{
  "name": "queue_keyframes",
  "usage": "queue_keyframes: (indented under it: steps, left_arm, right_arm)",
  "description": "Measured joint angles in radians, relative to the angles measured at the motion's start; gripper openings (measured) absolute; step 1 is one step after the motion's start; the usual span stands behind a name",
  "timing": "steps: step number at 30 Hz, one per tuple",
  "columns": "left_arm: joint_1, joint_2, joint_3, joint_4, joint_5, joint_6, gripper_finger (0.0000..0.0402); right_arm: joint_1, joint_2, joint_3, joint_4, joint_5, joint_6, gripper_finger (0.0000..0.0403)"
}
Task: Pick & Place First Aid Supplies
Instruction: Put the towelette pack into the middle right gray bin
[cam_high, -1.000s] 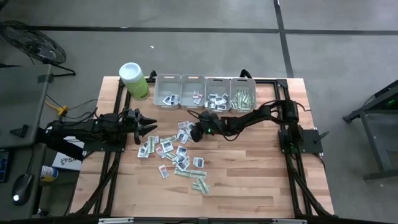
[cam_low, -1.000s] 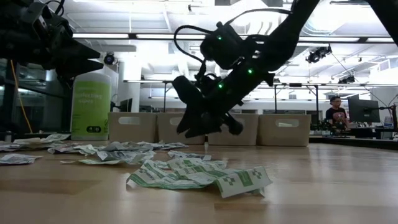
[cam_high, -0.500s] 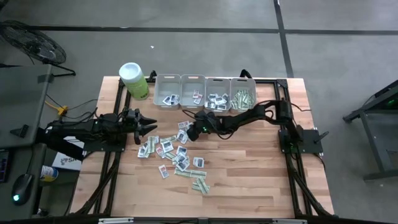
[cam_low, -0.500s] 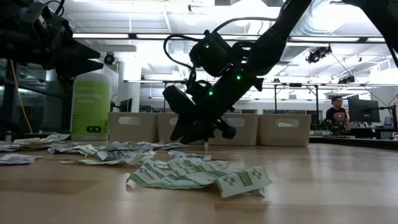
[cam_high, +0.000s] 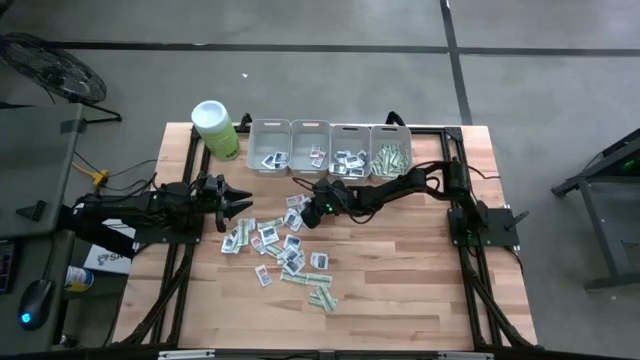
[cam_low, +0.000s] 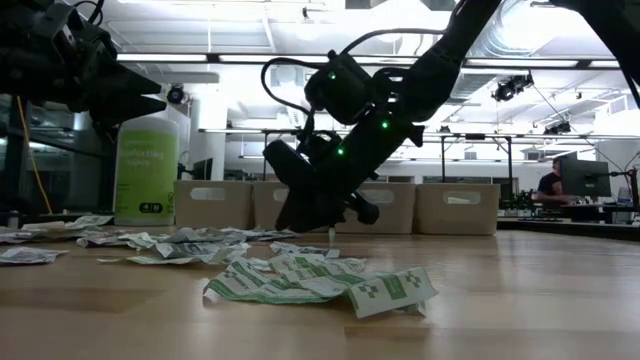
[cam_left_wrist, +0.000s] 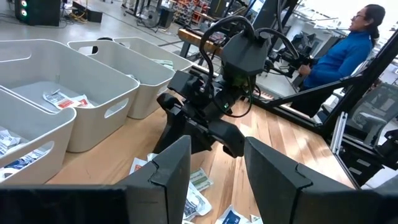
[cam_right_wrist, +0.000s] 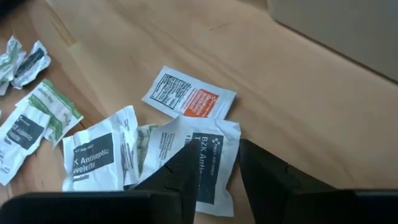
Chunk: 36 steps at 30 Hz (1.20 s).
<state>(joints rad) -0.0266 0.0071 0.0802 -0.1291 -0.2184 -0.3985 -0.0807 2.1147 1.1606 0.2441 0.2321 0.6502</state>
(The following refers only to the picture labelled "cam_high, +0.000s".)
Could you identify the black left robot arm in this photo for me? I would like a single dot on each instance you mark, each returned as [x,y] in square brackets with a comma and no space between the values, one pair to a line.
[125,207]

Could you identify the black bracket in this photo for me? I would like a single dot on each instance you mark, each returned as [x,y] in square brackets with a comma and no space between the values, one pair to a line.
[32,211]

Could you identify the black floor fan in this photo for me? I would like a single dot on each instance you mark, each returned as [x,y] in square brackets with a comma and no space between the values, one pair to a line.
[50,70]

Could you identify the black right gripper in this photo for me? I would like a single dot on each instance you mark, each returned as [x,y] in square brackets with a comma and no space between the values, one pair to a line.
[330,197]

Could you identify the black computer mouse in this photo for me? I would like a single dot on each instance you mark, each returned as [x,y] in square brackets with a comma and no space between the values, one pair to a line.
[35,302]

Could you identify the grey plastic bin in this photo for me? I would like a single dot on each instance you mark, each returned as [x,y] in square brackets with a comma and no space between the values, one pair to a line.
[270,137]
[350,137]
[391,135]
[310,135]

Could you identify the blue and yellow can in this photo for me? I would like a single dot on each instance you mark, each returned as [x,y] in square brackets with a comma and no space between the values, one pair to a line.
[78,279]

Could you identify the green wipes canister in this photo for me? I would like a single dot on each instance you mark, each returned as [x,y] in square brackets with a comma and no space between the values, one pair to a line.
[220,137]

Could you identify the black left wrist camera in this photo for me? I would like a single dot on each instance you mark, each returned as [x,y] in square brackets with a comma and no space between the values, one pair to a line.
[211,182]

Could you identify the black metal cart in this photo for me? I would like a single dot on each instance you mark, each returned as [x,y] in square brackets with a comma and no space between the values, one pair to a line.
[600,200]

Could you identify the grey side table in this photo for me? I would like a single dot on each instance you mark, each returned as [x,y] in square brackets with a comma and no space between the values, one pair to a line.
[35,160]

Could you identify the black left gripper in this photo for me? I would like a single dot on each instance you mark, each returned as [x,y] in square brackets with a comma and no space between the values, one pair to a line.
[215,205]

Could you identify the white cardboard box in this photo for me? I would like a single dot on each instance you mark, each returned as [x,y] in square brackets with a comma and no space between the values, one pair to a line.
[107,257]

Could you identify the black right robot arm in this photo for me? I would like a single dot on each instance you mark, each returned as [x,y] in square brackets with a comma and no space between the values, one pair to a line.
[400,187]

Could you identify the dark keyboard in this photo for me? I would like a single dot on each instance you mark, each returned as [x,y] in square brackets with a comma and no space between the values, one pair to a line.
[6,267]

